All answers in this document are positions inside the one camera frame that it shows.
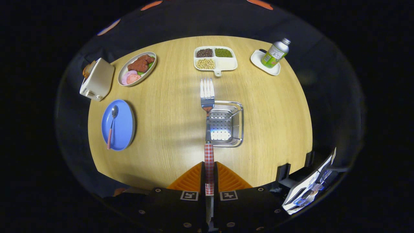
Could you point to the small white coaster plate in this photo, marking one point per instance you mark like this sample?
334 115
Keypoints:
257 60

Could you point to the pale pink ham slice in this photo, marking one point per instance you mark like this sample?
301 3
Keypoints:
126 76

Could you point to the green mung beans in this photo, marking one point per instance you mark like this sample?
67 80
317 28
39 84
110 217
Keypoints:
223 52

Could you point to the tablet device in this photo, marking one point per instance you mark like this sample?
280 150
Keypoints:
304 191

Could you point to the brown meat steak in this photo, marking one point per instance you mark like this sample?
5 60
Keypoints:
140 64

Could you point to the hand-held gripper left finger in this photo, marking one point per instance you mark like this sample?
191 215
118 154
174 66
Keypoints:
181 207

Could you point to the brown bread slice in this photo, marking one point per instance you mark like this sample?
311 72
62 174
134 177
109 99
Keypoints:
86 72
92 65

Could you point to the blue round plate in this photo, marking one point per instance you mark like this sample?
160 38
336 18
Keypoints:
124 126

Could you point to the yellow soybeans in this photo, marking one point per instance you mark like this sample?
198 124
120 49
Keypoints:
205 63

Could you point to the green metal bottle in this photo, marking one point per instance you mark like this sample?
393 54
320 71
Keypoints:
273 55

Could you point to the black tablet stand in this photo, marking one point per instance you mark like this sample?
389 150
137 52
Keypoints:
283 174

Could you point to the white divided dish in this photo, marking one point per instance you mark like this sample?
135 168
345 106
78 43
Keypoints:
226 64

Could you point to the red ham slice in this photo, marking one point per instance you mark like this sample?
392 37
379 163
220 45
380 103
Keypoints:
134 80

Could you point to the dark red beans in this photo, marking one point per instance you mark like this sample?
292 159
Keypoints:
204 52

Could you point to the white oval plate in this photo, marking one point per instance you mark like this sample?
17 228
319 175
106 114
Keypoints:
146 75

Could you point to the green lettuce leaf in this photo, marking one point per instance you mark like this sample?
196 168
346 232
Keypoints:
140 73

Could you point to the white toaster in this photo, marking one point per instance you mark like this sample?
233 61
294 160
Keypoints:
98 79

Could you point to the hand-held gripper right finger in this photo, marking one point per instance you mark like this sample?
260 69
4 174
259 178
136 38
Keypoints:
239 207

